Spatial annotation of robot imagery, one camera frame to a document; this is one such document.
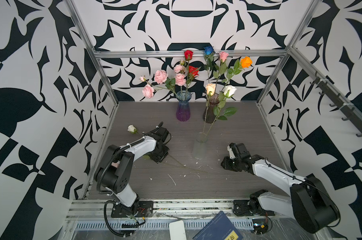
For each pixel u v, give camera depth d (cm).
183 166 89
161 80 79
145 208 74
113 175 45
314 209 41
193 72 94
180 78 87
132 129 99
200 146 85
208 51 85
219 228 69
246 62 83
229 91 67
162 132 76
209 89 68
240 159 69
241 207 74
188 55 86
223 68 90
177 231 65
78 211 75
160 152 78
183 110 104
